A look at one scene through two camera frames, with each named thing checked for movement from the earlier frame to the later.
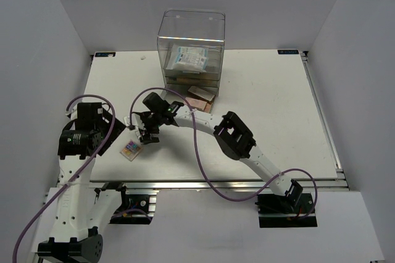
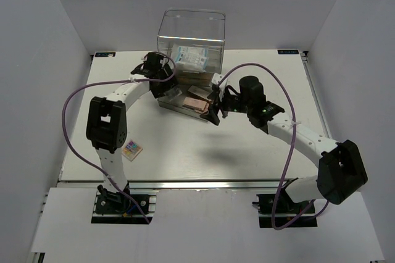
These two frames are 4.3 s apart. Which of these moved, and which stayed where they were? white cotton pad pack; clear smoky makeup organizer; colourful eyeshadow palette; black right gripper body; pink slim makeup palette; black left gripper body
Moved: black right gripper body; black left gripper body
Stayed: colourful eyeshadow palette; pink slim makeup palette; white cotton pad pack; clear smoky makeup organizer
